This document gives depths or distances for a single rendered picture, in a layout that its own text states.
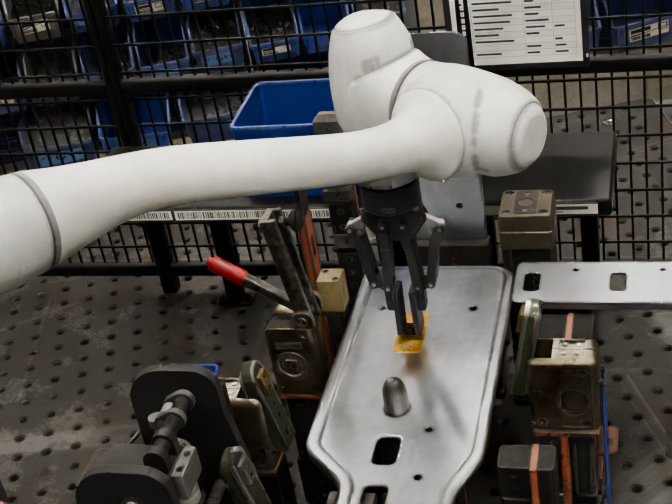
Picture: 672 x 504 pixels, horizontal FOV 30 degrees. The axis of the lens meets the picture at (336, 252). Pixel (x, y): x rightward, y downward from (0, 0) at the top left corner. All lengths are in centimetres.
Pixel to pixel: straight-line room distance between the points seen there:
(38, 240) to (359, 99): 44
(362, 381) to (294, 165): 46
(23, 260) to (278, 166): 28
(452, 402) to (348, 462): 16
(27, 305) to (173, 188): 133
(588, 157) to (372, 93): 67
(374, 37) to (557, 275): 54
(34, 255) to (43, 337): 127
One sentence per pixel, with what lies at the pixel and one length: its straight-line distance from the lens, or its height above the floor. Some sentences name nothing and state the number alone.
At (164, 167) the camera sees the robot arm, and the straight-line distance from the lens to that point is 128.
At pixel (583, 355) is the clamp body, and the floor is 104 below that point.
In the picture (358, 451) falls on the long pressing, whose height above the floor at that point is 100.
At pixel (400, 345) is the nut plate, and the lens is 167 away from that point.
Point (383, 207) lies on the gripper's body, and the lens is 154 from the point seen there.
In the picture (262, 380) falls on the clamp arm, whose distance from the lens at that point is 155.
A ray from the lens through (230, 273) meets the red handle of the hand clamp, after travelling 169.
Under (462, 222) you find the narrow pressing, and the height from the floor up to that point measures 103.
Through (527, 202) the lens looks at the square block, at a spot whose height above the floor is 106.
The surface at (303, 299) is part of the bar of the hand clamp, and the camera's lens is 167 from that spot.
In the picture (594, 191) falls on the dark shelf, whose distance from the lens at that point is 194.
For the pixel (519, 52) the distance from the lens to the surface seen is 206.
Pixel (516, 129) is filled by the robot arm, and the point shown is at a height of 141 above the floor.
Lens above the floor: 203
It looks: 32 degrees down
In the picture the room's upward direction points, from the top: 10 degrees counter-clockwise
